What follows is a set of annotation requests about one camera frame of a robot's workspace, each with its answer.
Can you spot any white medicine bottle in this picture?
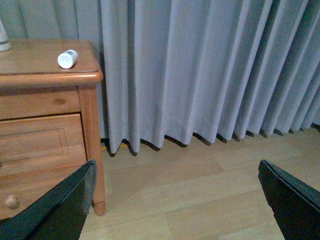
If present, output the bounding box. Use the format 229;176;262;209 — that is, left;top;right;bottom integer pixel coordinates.
57;49;78;69

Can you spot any grey curtain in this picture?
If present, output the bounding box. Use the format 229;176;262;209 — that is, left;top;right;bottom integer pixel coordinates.
0;0;320;153

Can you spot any wooden nightstand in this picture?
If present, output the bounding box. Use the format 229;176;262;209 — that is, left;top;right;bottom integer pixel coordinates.
0;39;106;216

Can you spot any wooden drawer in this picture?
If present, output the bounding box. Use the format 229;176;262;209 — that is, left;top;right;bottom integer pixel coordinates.
0;158;86;220
0;114;87;176

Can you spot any white cylindrical air purifier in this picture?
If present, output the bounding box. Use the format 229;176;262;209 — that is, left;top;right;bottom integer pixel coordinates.
0;20;12;52

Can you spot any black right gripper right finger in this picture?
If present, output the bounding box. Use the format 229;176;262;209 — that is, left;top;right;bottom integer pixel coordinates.
258;159;320;240

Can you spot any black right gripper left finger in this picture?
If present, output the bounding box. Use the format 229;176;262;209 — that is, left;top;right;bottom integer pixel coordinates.
0;159;97;240

